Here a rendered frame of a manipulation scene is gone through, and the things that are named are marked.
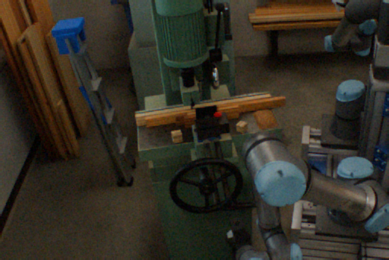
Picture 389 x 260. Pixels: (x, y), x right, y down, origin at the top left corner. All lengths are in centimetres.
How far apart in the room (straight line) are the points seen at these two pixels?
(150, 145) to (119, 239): 100
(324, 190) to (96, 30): 340
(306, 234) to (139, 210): 142
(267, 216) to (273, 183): 34
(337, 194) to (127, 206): 184
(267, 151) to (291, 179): 10
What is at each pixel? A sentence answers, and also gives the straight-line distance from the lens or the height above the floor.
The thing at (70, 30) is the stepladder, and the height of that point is 114.
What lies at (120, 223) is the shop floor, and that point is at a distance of 271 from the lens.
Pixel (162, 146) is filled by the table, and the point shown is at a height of 90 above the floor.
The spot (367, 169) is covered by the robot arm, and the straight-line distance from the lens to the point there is 141.
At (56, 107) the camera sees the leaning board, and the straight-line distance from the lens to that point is 312.
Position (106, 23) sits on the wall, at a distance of 420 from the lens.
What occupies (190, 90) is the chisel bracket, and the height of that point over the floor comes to 107.
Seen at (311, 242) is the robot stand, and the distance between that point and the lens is 162.
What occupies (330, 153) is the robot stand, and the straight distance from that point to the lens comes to 195.
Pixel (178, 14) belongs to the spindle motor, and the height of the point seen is 142.
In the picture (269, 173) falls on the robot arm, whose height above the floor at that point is 128.
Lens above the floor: 197
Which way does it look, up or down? 37 degrees down
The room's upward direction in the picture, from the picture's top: 7 degrees counter-clockwise
